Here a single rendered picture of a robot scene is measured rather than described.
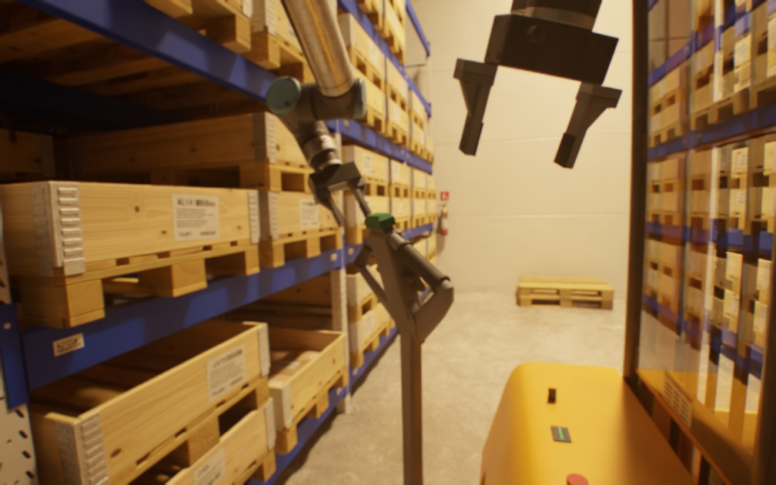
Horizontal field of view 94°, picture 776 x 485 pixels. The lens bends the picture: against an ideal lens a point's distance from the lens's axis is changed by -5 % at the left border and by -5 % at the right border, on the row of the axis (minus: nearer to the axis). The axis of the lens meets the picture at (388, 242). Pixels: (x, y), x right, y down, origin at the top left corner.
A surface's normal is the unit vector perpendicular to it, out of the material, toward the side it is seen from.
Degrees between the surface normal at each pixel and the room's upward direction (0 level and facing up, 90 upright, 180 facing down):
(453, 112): 90
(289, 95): 73
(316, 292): 90
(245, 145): 90
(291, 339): 90
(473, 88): 114
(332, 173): 62
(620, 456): 0
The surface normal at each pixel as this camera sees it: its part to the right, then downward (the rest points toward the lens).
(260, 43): -0.28, 0.10
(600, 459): -0.03, -0.99
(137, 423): 0.96, 0.00
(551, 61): 0.14, 0.48
